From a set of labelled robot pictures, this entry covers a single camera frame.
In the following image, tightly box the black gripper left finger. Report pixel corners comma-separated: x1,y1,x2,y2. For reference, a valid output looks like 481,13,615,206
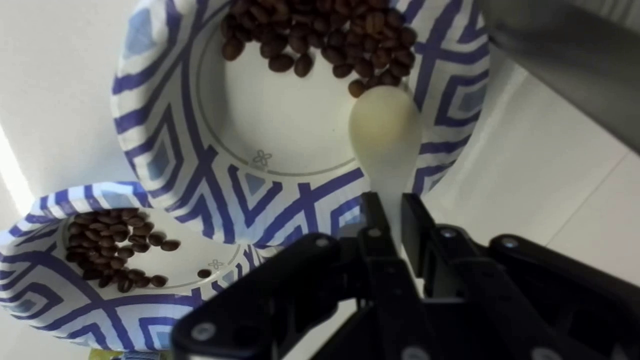
171,189,429,360

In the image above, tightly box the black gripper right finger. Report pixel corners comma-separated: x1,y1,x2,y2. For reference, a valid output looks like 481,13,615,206
400,192,640,360

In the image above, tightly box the white plastic spoon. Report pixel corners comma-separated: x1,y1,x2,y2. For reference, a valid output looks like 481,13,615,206
346,83,424,242

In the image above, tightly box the blue patterned paper bowl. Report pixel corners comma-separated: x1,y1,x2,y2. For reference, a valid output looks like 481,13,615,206
109,0,495,250
0,178,268,356

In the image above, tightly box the pile of coffee beans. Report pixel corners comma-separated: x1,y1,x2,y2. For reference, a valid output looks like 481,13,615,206
218,0,420,99
65,207,217,293

